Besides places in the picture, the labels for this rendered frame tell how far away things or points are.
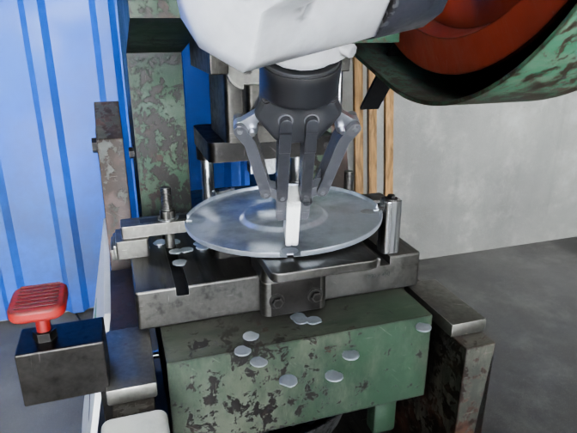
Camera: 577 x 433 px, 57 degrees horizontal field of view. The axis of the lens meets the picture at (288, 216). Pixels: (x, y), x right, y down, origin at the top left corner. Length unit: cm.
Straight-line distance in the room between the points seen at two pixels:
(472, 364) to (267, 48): 62
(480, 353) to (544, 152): 207
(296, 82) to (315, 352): 42
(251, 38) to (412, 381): 68
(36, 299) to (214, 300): 25
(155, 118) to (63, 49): 98
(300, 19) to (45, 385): 53
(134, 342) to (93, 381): 10
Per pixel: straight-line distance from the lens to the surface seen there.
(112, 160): 111
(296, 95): 47
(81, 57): 195
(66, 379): 70
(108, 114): 116
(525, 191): 282
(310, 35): 32
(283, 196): 58
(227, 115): 77
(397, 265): 87
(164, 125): 102
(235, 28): 30
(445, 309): 85
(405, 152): 236
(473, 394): 87
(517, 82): 83
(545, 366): 198
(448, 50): 98
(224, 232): 74
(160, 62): 100
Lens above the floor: 105
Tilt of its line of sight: 20 degrees down
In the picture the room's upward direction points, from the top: straight up
